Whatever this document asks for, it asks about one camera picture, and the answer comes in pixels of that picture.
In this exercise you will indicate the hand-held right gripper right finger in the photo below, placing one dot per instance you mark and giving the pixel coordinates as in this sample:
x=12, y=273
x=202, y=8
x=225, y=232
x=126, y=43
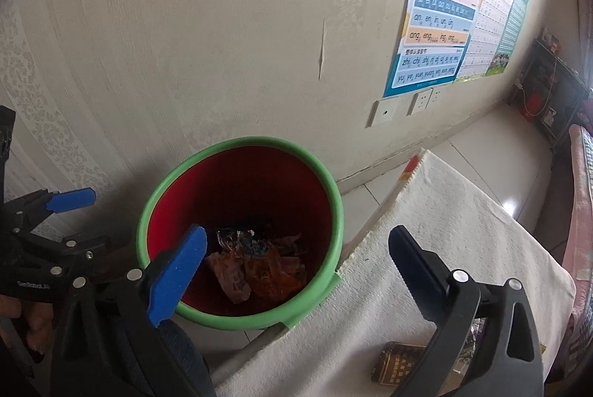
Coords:
x=414, y=267

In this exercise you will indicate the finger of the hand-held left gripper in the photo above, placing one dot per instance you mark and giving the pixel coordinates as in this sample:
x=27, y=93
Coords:
x=72, y=200
x=81, y=251

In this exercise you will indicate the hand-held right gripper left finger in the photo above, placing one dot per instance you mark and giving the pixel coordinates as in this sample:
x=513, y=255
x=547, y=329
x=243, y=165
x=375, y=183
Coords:
x=178, y=272

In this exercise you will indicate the pale orange snack packet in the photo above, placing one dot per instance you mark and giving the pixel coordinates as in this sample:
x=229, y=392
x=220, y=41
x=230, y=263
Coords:
x=229, y=279

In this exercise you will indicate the blue foil wrapper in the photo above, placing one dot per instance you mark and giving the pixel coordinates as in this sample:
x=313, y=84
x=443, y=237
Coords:
x=245, y=242

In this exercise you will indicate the gold brown small packet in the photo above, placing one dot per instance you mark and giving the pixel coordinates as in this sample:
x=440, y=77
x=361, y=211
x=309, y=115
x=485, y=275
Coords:
x=398, y=362

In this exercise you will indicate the orange wrapper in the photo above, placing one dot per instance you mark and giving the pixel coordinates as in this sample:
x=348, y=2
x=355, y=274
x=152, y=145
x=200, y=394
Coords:
x=275, y=279

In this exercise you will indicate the brown foil wrapper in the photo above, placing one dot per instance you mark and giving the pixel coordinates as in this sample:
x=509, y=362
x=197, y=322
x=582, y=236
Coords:
x=288, y=245

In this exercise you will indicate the green-rimmed red trash bin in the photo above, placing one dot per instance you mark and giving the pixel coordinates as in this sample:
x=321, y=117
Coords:
x=278, y=165

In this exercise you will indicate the person's left hand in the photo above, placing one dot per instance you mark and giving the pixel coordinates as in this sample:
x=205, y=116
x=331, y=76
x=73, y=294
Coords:
x=37, y=318

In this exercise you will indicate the white towel table cover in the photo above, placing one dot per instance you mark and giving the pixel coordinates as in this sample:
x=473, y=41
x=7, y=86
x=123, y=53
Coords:
x=463, y=216

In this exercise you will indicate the person's denim-clad leg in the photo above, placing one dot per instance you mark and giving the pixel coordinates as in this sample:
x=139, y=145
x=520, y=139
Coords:
x=197, y=350

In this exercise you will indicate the bed with plaid quilt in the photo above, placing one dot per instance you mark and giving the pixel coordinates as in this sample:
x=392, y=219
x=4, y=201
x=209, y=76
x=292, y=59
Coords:
x=583, y=193

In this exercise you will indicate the small white bag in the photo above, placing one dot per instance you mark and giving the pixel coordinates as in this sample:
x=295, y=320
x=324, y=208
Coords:
x=549, y=116

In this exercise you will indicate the red plastic bucket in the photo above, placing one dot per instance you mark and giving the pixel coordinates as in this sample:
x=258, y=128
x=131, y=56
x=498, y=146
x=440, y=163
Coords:
x=536, y=103

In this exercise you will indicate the dark metal shelf rack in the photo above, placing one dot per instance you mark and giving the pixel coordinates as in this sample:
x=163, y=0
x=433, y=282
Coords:
x=537, y=68

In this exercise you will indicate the grey metal table frame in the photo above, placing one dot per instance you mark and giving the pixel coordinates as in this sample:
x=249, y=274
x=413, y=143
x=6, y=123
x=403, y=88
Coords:
x=250, y=353

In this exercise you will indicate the white wall plate with hole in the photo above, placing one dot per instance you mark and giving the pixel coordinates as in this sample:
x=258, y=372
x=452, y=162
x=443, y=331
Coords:
x=383, y=113

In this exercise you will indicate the white wall socket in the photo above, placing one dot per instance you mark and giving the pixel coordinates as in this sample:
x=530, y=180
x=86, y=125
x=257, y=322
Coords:
x=434, y=96
x=419, y=103

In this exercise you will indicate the blue alphabet wall poster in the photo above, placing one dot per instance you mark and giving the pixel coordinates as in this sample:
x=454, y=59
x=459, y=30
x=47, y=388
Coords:
x=431, y=63

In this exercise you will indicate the white chart wall poster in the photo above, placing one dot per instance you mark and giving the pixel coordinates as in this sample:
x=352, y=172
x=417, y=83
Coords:
x=486, y=31

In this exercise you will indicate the green chart wall poster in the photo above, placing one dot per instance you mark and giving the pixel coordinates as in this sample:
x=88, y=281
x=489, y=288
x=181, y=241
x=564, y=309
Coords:
x=512, y=31

